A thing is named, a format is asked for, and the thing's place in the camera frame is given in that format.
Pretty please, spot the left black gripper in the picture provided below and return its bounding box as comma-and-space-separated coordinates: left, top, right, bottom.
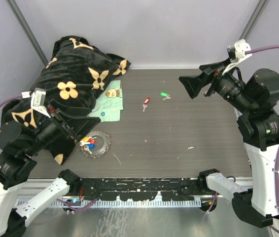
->
25, 97, 102, 155

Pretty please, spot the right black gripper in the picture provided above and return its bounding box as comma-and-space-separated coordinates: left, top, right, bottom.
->
179, 56, 255, 114

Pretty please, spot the red key tags bunch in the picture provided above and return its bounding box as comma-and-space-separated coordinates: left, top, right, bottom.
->
79, 136, 96, 148

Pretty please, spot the blue key tag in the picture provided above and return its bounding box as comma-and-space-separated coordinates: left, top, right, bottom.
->
82, 144, 94, 155

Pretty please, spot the removed red tag key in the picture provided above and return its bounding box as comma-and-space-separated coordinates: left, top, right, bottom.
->
142, 98, 150, 112

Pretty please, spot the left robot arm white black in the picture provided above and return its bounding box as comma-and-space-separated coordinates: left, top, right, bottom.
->
0, 100, 100, 237

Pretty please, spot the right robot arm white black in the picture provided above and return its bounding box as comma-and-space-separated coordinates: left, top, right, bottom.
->
179, 60, 279, 228

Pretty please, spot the mint green cartoon cloth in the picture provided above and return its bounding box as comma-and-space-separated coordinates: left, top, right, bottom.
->
88, 80, 123, 122

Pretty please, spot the green key tag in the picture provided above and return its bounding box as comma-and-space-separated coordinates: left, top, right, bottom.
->
160, 92, 168, 97

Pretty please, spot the black floral plush blanket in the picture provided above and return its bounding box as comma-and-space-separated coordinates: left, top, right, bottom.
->
1, 36, 131, 165

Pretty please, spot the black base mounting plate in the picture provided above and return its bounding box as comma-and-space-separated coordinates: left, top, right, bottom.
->
65, 178, 214, 201

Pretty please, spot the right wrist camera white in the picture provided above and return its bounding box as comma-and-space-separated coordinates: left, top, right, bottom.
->
222, 39, 252, 75

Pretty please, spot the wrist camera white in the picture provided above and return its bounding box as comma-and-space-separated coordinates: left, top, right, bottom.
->
21, 88, 51, 118
222, 39, 252, 75

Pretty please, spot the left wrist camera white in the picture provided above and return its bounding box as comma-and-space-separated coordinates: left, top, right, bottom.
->
21, 88, 51, 118

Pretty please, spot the aluminium rail with slotted duct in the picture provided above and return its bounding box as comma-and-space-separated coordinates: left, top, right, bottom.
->
14, 177, 253, 209

